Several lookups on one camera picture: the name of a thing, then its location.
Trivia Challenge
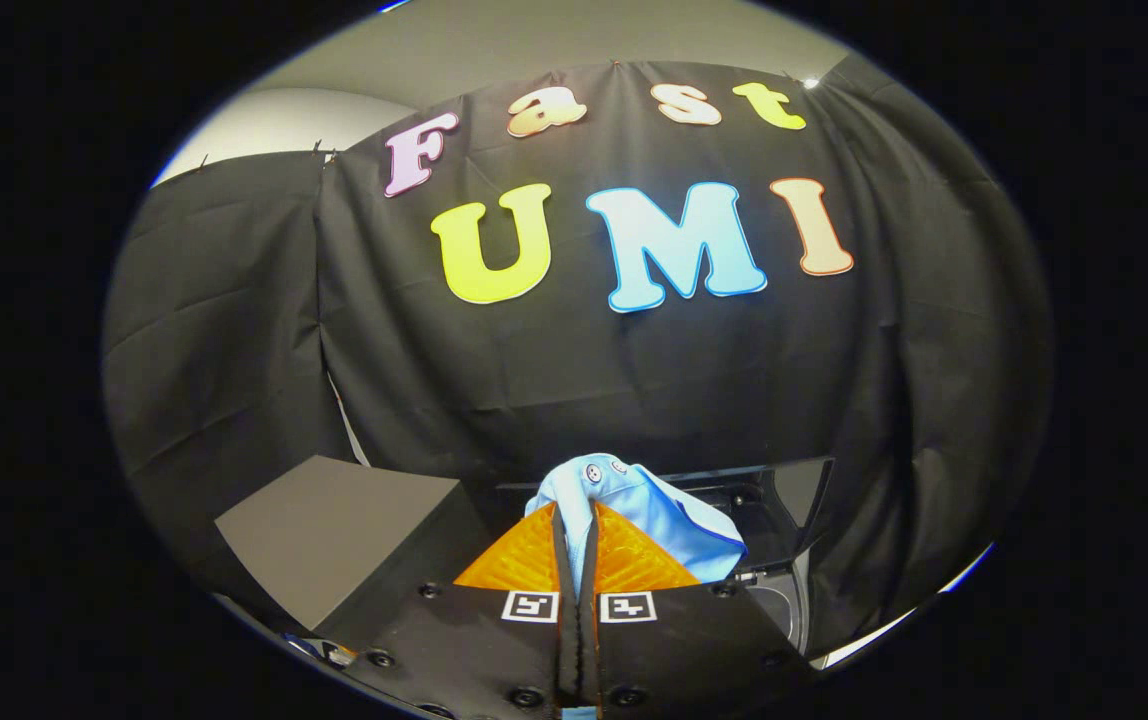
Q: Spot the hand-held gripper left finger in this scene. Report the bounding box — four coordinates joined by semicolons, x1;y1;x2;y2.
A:
319;503;580;720

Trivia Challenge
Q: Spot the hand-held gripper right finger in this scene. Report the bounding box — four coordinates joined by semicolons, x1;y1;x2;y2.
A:
580;500;815;717

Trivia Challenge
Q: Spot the light blue polo shirt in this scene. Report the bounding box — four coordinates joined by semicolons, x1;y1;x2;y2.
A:
524;453;747;586

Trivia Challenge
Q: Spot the dark cabinet with beige front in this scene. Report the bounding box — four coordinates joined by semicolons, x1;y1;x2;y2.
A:
214;455;495;633

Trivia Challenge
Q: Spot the white flat board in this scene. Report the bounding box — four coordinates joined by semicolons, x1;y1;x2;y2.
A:
814;545;995;669

